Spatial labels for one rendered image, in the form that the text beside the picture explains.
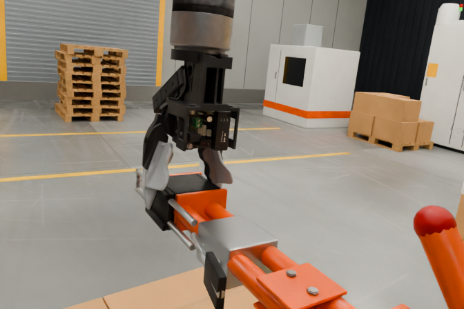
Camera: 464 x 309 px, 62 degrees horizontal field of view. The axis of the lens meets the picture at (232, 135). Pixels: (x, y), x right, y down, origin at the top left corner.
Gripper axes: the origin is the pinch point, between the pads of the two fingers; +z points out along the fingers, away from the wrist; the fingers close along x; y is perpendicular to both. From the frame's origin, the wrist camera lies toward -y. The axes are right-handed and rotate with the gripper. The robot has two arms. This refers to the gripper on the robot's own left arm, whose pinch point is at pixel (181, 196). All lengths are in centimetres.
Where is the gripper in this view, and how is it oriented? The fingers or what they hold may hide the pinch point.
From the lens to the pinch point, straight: 54.5
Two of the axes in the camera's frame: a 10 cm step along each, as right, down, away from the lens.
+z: -1.0, 9.7, 2.0
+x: 8.6, -0.2, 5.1
